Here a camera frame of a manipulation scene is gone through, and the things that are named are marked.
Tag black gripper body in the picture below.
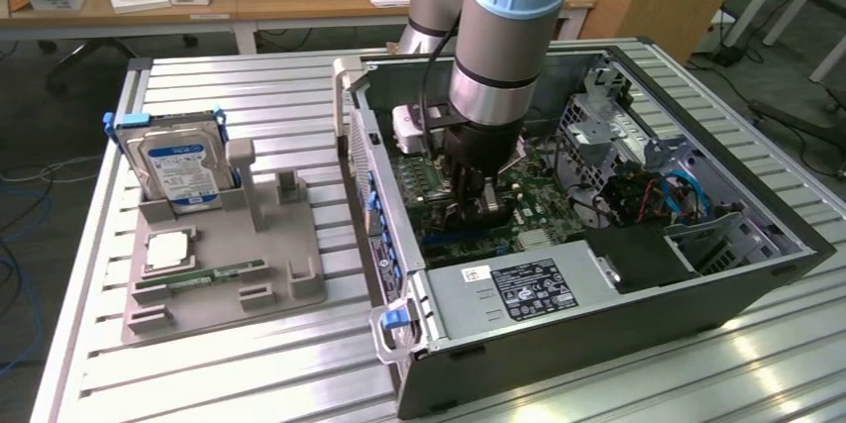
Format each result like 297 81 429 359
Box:
440 120 527 182

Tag green graphics card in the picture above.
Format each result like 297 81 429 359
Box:
412 189 529 246

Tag green motherboard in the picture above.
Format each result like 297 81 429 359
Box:
392 133 589 265

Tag metal disk bay cage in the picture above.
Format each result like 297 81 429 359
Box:
560 93 655 186

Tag grey power supply unit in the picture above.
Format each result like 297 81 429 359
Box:
425 239 627 340

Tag black open PC case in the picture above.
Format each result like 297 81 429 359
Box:
332 44 840 420

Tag green RAM stick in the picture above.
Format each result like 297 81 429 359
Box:
134 258 271 293

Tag grey parts rack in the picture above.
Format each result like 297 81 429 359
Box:
120 138 331 345

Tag hard disk with blue label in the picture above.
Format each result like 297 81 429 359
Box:
101 110 229 216

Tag silver CPU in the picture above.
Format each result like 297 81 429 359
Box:
141 227 200 278

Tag black floor stand base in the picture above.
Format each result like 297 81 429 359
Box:
750 95 846 142

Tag black chair base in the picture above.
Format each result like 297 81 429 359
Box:
38 39 140 92

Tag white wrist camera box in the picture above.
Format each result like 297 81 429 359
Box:
389 103 443 153

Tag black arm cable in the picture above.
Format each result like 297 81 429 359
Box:
420 16 465 147

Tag blue wire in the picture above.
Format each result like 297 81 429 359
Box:
659 172 715 219

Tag grey hinged disk bay bracket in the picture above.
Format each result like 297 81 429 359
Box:
665 212 768 275

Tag blue floor cable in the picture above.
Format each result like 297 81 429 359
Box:
0 184 54 374

